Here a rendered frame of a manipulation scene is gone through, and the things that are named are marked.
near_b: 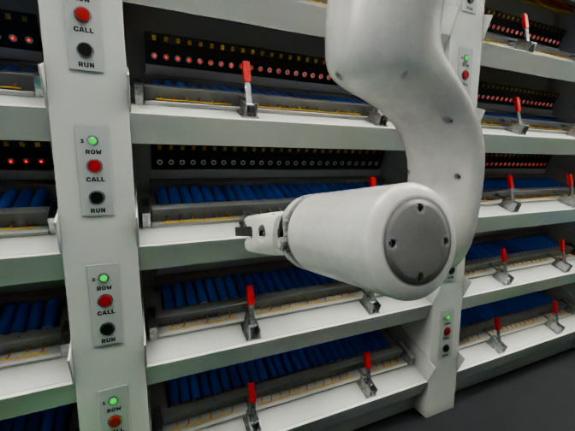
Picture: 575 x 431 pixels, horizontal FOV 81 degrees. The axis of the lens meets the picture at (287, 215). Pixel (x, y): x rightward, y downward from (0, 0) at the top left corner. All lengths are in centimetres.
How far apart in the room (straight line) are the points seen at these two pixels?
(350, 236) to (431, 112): 13
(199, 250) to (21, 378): 30
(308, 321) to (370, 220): 49
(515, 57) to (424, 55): 74
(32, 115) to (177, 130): 18
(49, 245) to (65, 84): 22
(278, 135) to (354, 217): 37
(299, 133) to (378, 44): 36
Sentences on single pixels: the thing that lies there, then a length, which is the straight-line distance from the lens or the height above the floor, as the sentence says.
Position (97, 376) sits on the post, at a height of 29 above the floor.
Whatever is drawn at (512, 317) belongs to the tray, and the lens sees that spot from 126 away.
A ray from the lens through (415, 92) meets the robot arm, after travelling 29.
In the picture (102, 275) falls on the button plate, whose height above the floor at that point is 44.
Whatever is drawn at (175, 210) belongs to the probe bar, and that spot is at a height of 52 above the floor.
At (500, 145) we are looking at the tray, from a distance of 97.
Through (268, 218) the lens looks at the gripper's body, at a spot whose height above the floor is 54.
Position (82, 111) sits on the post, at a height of 67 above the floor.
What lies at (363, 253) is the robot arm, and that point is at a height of 54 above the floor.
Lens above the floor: 60
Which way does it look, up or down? 8 degrees down
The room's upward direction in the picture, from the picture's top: straight up
